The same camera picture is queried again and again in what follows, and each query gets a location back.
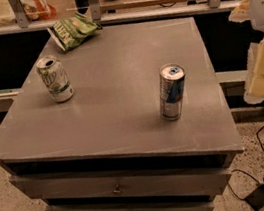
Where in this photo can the white green 7up can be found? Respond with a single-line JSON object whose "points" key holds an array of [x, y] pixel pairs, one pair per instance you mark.
{"points": [[55, 78]]}

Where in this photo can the blue silver energy drink can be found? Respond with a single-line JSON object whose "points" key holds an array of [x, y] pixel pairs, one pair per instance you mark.
{"points": [[172, 82]]}

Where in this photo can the green jalapeno chip bag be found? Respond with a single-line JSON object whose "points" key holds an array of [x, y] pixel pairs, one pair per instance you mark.
{"points": [[72, 32]]}

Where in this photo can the plastic bag on shelf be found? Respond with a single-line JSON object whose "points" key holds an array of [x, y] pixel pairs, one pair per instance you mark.
{"points": [[35, 10]]}

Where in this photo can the grey drawer cabinet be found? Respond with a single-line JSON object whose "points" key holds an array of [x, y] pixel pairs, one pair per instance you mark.
{"points": [[108, 148]]}

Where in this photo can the metal shelf bracket middle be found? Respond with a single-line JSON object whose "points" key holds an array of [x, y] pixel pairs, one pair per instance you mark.
{"points": [[95, 9]]}

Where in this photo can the metal shelf bracket left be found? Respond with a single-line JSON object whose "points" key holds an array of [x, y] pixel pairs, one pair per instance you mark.
{"points": [[19, 12]]}

